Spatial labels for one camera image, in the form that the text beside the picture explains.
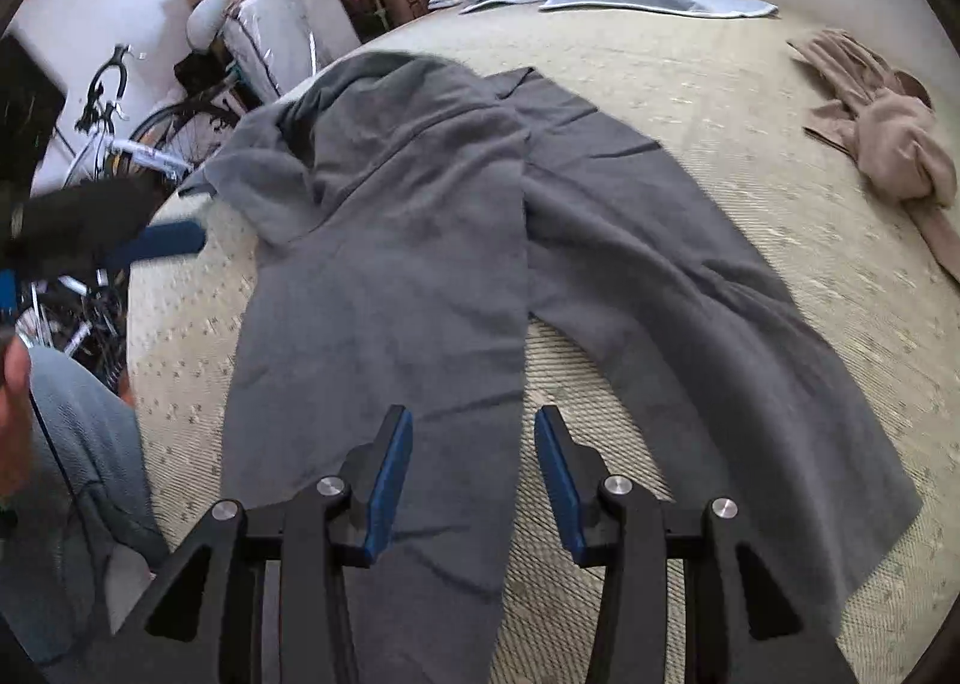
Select person's blue jeans leg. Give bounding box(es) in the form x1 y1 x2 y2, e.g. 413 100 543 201
2 346 169 682

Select beige crumpled garment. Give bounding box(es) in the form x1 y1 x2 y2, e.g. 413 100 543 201
788 29 958 278

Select person's left hand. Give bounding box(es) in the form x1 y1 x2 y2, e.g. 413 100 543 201
0 336 32 500

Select white zippered storage bag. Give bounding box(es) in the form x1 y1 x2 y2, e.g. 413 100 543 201
220 0 361 104

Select dark grey pants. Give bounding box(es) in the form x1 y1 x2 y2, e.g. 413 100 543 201
190 52 921 682

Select white bicycle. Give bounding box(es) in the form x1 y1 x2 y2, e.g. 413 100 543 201
16 44 244 390

